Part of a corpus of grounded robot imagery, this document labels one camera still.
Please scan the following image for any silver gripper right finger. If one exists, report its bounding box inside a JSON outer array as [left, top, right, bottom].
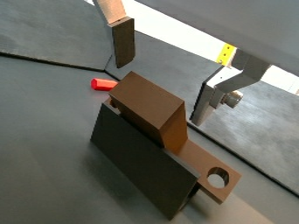
[[191, 49, 271, 126]]

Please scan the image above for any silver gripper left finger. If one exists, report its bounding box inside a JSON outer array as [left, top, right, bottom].
[[92, 0, 137, 68]]

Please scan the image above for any brown cross-shaped block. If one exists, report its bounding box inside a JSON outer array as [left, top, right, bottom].
[[109, 72, 241, 204]]

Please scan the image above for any red peg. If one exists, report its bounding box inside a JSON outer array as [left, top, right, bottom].
[[91, 78, 118, 91]]

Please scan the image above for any black fixture bracket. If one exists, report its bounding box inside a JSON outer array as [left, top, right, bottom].
[[91, 100, 201, 220]]

